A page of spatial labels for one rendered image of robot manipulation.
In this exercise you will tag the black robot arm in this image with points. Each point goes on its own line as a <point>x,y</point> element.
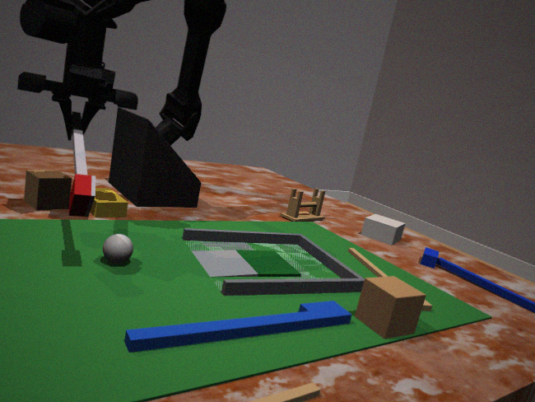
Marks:
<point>74,23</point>

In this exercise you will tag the brown cube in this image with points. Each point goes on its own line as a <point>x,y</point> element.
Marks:
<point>390,307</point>
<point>47,189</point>

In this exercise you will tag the white golf ball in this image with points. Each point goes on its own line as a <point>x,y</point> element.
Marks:
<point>118,249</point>

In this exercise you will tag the red putter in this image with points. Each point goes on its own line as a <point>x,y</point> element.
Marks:
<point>82,193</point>

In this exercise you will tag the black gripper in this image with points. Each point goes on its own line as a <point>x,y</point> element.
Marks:
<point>37,83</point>

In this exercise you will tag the green mat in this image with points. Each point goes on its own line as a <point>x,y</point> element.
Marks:
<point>65,309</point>

